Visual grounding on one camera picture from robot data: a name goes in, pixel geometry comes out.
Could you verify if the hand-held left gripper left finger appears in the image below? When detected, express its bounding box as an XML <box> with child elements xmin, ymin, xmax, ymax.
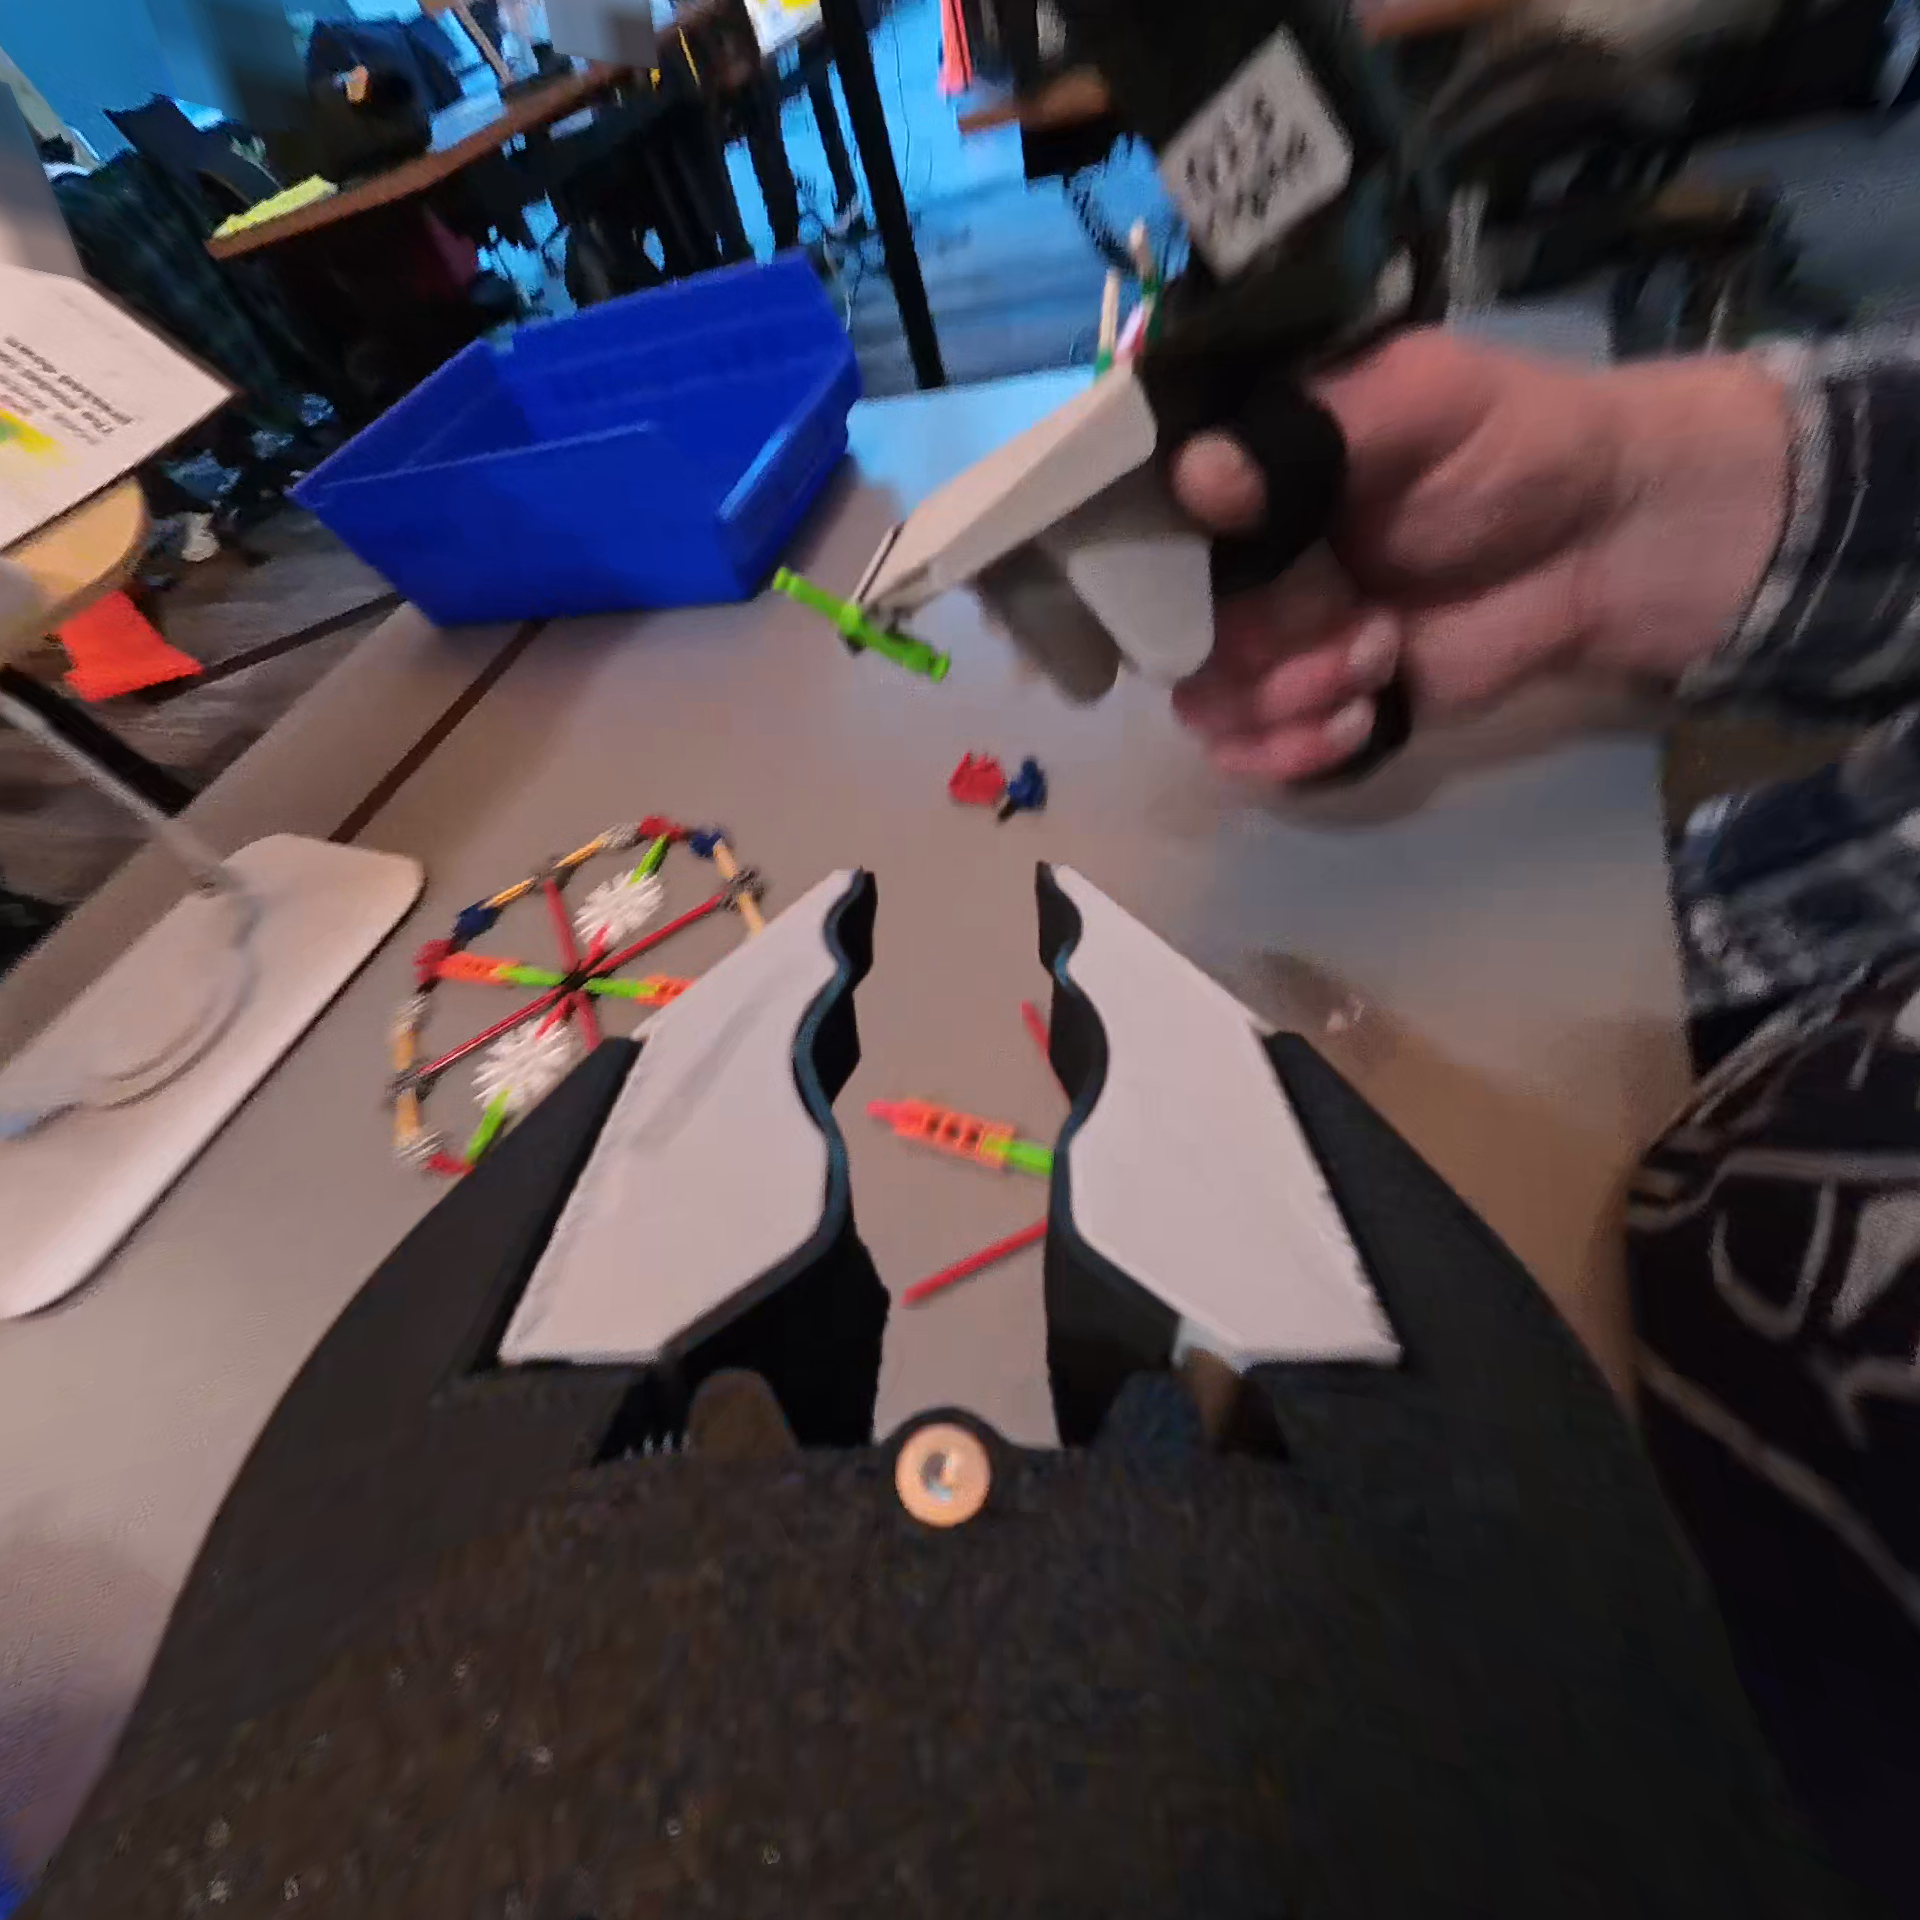
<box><xmin>499</xmin><ymin>865</ymin><xmax>891</xmax><ymax>1449</ymax></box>

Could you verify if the orange cloth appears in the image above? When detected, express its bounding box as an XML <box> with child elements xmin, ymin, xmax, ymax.
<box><xmin>56</xmin><ymin>587</ymin><xmax>201</xmax><ymax>705</ymax></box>

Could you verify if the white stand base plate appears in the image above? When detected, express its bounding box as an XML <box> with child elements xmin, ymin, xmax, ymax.
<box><xmin>0</xmin><ymin>834</ymin><xmax>425</xmax><ymax>1324</ymax></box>

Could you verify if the person's right hand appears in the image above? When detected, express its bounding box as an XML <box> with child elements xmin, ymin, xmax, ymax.
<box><xmin>1169</xmin><ymin>328</ymin><xmax>1796</xmax><ymax>790</ymax></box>

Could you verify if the yellow paper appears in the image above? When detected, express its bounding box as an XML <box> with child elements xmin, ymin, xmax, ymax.
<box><xmin>209</xmin><ymin>177</ymin><xmax>339</xmax><ymax>243</ymax></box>

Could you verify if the white paper sheet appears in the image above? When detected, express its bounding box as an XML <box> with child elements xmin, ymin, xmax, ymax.
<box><xmin>0</xmin><ymin>261</ymin><xmax>237</xmax><ymax>554</ymax></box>

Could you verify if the blue plastic bin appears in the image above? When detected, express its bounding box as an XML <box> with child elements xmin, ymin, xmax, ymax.
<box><xmin>287</xmin><ymin>248</ymin><xmax>866</xmax><ymax>629</ymax></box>

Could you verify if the person's plaid shirt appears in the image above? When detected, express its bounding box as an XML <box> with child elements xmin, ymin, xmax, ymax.
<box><xmin>1665</xmin><ymin>735</ymin><xmax>1920</xmax><ymax>1038</ymax></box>

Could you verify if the orange bar connector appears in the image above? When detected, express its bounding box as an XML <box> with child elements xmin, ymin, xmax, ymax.
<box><xmin>891</xmin><ymin>1099</ymin><xmax>1009</xmax><ymax>1168</ymax></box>

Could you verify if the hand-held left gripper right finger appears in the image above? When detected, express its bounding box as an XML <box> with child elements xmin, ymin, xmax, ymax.
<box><xmin>1032</xmin><ymin>858</ymin><xmax>1407</xmax><ymax>1449</ymax></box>

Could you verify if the person's dark printed shirt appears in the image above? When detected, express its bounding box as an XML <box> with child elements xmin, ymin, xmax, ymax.
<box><xmin>1624</xmin><ymin>932</ymin><xmax>1920</xmax><ymax>1920</ymax></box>

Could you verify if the black metal pole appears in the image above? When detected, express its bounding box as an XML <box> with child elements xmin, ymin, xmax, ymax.
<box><xmin>824</xmin><ymin>0</ymin><xmax>951</xmax><ymax>392</ymax></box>

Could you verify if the round wooden board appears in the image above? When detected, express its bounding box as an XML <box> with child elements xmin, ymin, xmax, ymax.
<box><xmin>0</xmin><ymin>478</ymin><xmax>154</xmax><ymax>634</ymax></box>

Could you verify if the colourful toy wheel model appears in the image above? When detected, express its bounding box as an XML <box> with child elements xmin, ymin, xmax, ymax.
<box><xmin>387</xmin><ymin>814</ymin><xmax>770</xmax><ymax>1180</ymax></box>

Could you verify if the brown wooden desk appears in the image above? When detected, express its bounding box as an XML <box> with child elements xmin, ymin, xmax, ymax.
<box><xmin>201</xmin><ymin>0</ymin><xmax>819</xmax><ymax>266</ymax></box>

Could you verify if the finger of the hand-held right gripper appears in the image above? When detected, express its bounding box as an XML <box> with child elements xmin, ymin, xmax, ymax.
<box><xmin>855</xmin><ymin>514</ymin><xmax>1084</xmax><ymax>616</ymax></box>
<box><xmin>899</xmin><ymin>369</ymin><xmax>1163</xmax><ymax>587</ymax></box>

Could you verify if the person's right forearm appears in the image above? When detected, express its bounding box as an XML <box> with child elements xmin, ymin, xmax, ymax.
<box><xmin>1656</xmin><ymin>333</ymin><xmax>1920</xmax><ymax>739</ymax></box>

